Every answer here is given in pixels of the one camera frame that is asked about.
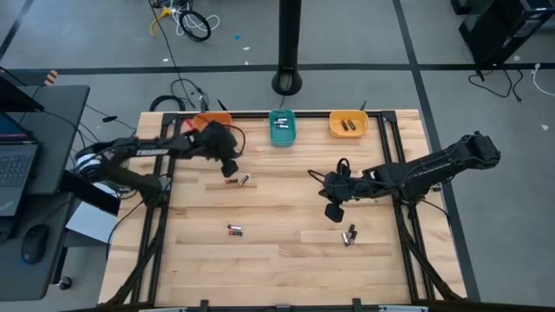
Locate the black monitor panel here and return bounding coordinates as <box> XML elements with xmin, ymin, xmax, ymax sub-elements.
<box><xmin>0</xmin><ymin>66</ymin><xmax>45</xmax><ymax>114</ymax></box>

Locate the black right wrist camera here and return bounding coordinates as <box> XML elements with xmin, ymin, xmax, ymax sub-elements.
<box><xmin>323</xmin><ymin>202</ymin><xmax>346</xmax><ymax>224</ymax></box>

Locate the black computer mouse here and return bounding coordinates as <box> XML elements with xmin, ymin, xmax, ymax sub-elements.
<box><xmin>20</xmin><ymin>224</ymin><xmax>50</xmax><ymax>265</ymax></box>

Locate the teal plastic bin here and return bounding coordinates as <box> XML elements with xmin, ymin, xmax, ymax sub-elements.
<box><xmin>268</xmin><ymin>109</ymin><xmax>298</xmax><ymax>148</ymax></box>

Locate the black pole with round end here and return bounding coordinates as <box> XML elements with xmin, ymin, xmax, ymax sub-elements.
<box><xmin>271</xmin><ymin>0</ymin><xmax>304</xmax><ymax>97</ymax></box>

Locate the white flat box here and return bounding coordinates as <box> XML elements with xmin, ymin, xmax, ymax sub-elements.
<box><xmin>64</xmin><ymin>180</ymin><xmax>121</xmax><ymax>245</ymax></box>

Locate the yellow floor cable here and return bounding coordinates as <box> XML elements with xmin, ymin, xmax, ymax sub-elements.
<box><xmin>149</xmin><ymin>6</ymin><xmax>173</xmax><ymax>38</ymax></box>

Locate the black aluminium rig frame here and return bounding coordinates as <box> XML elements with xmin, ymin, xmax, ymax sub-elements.
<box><xmin>98</xmin><ymin>110</ymin><xmax>472</xmax><ymax>312</ymax></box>

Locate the orange plastic bin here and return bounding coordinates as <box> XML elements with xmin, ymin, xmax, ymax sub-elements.
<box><xmin>193</xmin><ymin>111</ymin><xmax>233</xmax><ymax>131</ymax></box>

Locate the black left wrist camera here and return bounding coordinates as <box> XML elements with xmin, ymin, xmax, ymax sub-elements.
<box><xmin>219</xmin><ymin>158</ymin><xmax>240</xmax><ymax>179</ymax></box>

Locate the black computer tower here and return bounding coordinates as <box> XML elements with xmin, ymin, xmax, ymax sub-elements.
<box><xmin>458</xmin><ymin>0</ymin><xmax>555</xmax><ymax>67</ymax></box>

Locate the white floor cable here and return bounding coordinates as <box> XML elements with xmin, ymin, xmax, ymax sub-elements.
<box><xmin>171</xmin><ymin>3</ymin><xmax>221</xmax><ymax>38</ymax></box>

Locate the white cable with plug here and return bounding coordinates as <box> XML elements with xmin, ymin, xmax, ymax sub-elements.
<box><xmin>530</xmin><ymin>62</ymin><xmax>555</xmax><ymax>97</ymax></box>

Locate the black cable with plug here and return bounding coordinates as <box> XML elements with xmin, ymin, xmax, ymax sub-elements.
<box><xmin>467</xmin><ymin>64</ymin><xmax>525</xmax><ymax>104</ymax></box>

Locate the black side desk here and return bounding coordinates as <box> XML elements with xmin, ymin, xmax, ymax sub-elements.
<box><xmin>0</xmin><ymin>84</ymin><xmax>91</xmax><ymax>303</ymax></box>

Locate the black coiled cable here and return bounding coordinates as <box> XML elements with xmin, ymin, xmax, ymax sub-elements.
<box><xmin>178</xmin><ymin>9</ymin><xmax>213</xmax><ymax>43</ymax></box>

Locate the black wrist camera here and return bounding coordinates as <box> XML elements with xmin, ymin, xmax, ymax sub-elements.
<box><xmin>219</xmin><ymin>158</ymin><xmax>240</xmax><ymax>179</ymax></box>
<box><xmin>323</xmin><ymin>202</ymin><xmax>346</xmax><ymax>224</ymax></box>

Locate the yellow plastic bin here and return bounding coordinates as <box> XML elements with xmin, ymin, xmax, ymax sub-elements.
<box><xmin>328</xmin><ymin>109</ymin><xmax>370</xmax><ymax>140</ymax></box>

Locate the black laptop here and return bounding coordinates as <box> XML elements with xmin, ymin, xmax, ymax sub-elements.
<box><xmin>0</xmin><ymin>111</ymin><xmax>42</xmax><ymax>244</ymax></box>

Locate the black flat box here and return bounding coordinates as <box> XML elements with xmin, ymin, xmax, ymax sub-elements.
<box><xmin>60</xmin><ymin>171</ymin><xmax>122</xmax><ymax>217</ymax></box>

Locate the black looped floor cable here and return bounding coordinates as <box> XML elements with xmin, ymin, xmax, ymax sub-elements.
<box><xmin>149</xmin><ymin>94</ymin><xmax>187</xmax><ymax>113</ymax></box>

